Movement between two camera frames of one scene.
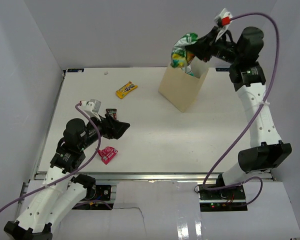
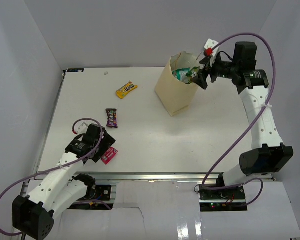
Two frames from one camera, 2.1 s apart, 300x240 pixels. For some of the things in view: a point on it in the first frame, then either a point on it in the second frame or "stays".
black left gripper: (113, 128) → (107, 141)
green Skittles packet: (180, 57) → (192, 73)
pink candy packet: (107, 154) stays
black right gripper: (204, 47) → (200, 79)
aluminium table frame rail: (197, 176) stays
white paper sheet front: (169, 210) stays
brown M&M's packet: (112, 112) stays
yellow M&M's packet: (125, 89) stays
